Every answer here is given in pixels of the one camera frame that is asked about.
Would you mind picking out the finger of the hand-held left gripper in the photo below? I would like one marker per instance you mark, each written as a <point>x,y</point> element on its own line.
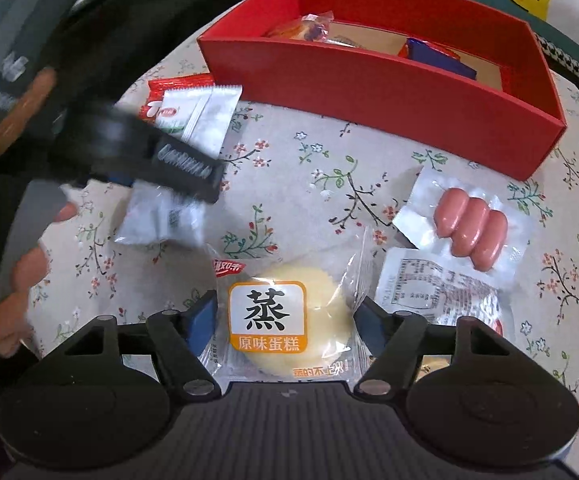
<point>119,178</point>

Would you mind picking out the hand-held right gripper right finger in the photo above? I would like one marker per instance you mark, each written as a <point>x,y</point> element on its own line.
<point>369,325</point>

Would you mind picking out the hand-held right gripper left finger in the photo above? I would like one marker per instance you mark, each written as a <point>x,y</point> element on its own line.
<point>203,317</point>

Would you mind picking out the small white snack packet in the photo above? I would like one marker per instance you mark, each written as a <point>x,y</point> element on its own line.
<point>159,217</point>

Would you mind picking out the pale steamed cake packet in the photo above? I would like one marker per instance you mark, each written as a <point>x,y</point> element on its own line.
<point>269,310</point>

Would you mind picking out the long red snack packet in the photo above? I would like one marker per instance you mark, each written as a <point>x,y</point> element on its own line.
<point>169,87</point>

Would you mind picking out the silver printed snack packet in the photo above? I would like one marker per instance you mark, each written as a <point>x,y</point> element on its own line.
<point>429,290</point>

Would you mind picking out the white packet with green label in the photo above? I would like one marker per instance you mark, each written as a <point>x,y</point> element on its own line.
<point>204,110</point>

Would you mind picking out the vacuum pack of three sausages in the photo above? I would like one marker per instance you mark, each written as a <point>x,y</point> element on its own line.
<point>469,225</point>

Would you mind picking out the round orange cake packet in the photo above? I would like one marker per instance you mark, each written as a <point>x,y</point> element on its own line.
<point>294,30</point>

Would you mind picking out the red cardboard box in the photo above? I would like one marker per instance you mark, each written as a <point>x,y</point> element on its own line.
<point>369,90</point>

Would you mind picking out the blue snack packet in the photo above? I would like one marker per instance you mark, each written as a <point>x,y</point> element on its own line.
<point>439,60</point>

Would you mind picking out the person's left hand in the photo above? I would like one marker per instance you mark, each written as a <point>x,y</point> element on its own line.
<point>19,280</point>

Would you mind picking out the floral tablecloth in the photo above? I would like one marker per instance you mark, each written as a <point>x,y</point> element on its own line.
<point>319,175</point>

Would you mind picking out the grey top coffee table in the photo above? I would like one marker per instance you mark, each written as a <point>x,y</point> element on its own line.
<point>9,20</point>

